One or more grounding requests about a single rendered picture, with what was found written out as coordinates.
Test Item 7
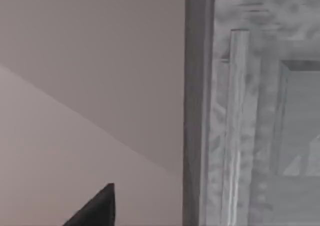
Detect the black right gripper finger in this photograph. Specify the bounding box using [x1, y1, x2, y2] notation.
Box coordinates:
[61, 182, 117, 226]

